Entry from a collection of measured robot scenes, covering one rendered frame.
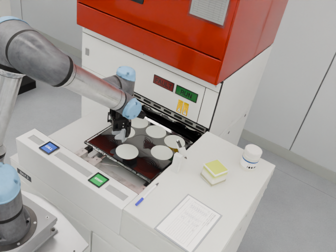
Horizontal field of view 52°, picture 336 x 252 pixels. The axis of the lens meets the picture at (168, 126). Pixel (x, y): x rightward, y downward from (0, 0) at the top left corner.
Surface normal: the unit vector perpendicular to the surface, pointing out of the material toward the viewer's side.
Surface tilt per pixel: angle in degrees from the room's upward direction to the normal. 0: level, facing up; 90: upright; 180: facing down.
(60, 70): 74
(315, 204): 0
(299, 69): 90
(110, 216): 90
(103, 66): 90
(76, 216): 90
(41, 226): 0
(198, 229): 0
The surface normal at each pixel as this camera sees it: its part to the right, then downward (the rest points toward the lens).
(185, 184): 0.16, -0.80
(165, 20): -0.55, 0.42
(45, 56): 0.50, 0.00
